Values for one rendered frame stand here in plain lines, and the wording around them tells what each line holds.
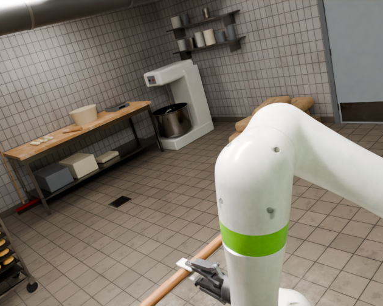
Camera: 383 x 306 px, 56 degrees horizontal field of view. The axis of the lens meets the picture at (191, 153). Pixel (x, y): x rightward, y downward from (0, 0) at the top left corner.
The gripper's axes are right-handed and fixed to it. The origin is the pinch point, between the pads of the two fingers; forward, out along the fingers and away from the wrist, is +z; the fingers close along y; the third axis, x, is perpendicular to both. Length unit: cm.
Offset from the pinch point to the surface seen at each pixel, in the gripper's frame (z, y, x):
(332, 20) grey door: 147, -22, 419
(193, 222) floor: 189, 119, 142
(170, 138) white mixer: 397, 100, 300
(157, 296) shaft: -0.9, -0.8, -13.0
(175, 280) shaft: -0.8, -1.0, -5.9
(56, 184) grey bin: 422, 88, 104
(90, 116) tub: 435, 20, 196
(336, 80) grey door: 154, 56, 419
